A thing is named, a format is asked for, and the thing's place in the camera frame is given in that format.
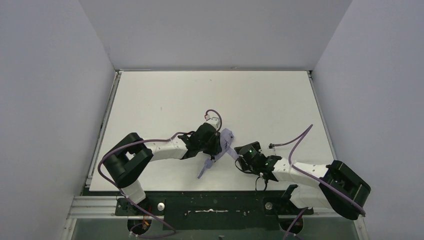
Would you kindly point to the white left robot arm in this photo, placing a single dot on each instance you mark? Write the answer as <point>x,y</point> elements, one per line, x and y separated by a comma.
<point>128,159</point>

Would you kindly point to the purple folding umbrella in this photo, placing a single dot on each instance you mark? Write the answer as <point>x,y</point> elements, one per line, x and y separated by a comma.
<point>226,139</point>

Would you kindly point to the aluminium frame rail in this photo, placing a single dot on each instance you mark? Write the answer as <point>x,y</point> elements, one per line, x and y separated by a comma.
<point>110,217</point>

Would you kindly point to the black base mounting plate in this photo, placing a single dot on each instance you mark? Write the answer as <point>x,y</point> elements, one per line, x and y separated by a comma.
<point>222,210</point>

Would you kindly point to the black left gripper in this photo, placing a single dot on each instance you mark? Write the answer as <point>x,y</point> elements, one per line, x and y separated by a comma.
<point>216,144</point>

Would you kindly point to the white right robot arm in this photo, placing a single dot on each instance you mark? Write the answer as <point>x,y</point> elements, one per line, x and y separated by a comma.
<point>333,186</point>

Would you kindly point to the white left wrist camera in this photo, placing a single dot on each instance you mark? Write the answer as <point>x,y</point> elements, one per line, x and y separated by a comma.
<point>214,121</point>

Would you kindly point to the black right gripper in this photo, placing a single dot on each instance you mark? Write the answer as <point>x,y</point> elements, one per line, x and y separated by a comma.
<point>241,152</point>

